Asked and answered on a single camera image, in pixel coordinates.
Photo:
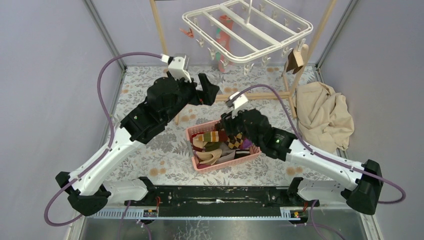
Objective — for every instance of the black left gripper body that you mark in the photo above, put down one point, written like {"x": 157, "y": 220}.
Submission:
{"x": 188, "y": 95}

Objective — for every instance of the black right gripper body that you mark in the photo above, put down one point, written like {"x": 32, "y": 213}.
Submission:
{"x": 236, "y": 126}

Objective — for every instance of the purple maroon striped sock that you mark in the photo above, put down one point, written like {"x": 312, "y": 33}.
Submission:
{"x": 246, "y": 144}

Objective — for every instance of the pink plastic basket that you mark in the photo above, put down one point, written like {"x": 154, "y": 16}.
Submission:
{"x": 215, "y": 126}

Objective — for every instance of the mustard yellow striped sock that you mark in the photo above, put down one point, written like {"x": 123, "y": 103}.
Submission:
{"x": 240, "y": 153}

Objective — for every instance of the grey sock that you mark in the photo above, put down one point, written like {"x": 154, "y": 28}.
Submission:
{"x": 226, "y": 155}

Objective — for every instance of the cream maroon striped sock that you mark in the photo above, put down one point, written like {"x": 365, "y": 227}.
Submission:
{"x": 206, "y": 158}

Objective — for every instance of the olive green striped sock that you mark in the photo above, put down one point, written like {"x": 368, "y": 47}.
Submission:
{"x": 211, "y": 146}

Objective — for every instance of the pink sock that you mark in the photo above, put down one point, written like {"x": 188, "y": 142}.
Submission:
{"x": 223, "y": 39}

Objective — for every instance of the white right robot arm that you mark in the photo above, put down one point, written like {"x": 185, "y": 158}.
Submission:
{"x": 357, "y": 184}

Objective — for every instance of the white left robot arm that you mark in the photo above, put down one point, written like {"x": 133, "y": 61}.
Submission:
{"x": 87, "y": 188}

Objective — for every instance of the white plastic clip hanger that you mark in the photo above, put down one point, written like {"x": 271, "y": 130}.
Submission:
{"x": 261, "y": 30}

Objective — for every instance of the pink clothes peg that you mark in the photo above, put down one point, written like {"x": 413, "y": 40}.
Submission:
{"x": 189, "y": 33}

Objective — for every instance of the floral patterned mat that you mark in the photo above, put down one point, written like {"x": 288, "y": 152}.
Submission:
{"x": 167, "y": 160}

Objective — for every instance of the beige crumpled cloth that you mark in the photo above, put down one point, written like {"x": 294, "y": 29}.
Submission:
{"x": 323, "y": 117}

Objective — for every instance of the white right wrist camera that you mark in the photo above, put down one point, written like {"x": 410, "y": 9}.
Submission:
{"x": 237, "y": 102}

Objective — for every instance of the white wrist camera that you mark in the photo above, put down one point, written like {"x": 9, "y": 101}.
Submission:
{"x": 237, "y": 102}
{"x": 177, "y": 66}

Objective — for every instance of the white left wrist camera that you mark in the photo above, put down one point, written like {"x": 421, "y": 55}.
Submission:
{"x": 177, "y": 66}

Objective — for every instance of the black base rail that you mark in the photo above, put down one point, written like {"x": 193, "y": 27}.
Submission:
{"x": 224, "y": 201}

